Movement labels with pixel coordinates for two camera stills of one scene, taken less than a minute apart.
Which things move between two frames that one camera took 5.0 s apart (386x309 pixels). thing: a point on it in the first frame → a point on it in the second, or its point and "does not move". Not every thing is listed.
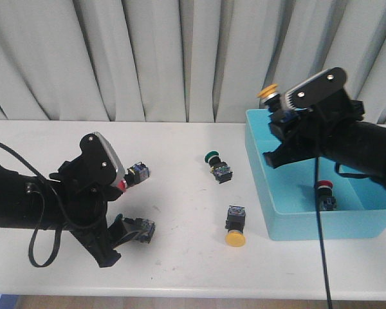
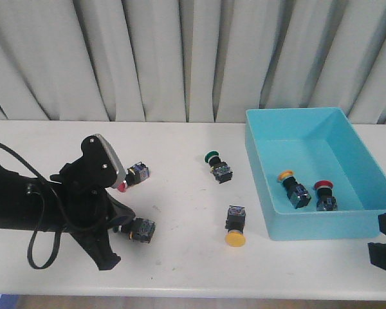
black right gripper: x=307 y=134 → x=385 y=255
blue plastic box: x=289 y=194 does not move
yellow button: x=271 y=96 → x=296 y=194
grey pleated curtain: x=183 y=60 does not move
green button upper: x=219 y=168 does not move
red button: x=325 y=201 does not move
